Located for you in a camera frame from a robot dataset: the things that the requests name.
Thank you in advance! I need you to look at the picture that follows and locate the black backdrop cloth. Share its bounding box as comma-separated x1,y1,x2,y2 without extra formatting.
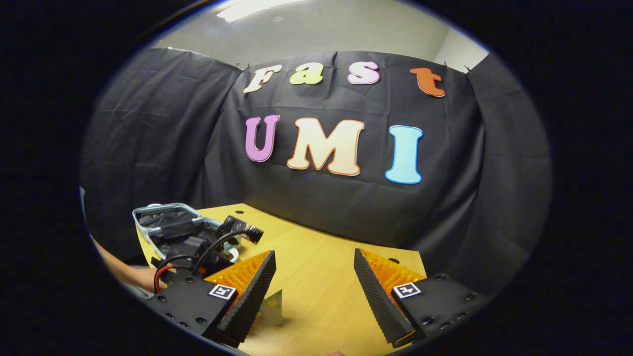
79,47,553,297

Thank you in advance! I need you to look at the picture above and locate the black cable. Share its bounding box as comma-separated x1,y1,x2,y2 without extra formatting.
192,230,250,275

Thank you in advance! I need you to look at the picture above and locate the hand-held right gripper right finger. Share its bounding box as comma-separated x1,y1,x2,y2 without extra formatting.
353,247,495,347

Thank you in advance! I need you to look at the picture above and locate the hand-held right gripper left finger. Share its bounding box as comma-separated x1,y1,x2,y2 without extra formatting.
147,250,277,348

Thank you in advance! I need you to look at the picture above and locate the white light-blue suitcase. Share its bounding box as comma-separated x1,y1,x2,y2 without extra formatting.
132,202,265,268

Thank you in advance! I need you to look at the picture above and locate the long ceiling light panel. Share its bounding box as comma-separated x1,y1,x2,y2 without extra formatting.
216,0,303,23

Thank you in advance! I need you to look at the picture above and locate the wide white skin care tube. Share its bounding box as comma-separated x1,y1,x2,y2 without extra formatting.
261,289,284,326

